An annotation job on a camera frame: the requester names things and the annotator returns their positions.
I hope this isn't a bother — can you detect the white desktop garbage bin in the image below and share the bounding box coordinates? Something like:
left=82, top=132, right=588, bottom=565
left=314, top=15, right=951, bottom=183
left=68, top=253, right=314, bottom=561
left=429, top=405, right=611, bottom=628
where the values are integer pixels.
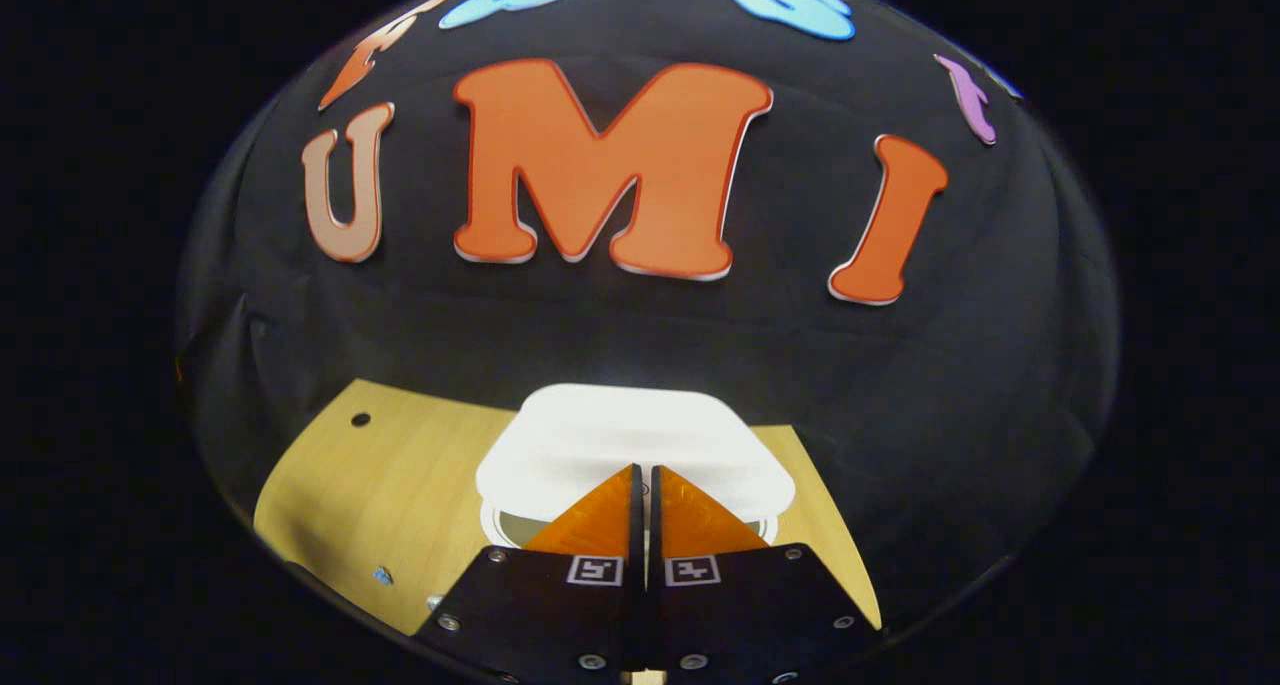
left=475, top=383, right=798, bottom=551

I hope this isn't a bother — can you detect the black backdrop cloth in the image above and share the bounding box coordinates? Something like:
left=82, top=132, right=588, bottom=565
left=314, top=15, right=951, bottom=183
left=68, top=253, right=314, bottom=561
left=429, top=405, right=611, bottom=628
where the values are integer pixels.
left=178, top=0, right=1119, bottom=626

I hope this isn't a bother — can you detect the wooden desktop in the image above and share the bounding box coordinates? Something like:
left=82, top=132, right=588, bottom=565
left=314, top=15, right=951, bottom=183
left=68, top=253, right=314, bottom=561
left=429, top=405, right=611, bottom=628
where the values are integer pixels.
left=253, top=379, right=883, bottom=638

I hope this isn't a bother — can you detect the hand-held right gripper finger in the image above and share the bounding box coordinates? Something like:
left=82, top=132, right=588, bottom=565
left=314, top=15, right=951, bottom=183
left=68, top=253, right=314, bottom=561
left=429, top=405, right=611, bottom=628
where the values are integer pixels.
left=648, top=465, right=883, bottom=685
left=415, top=463, right=646, bottom=685

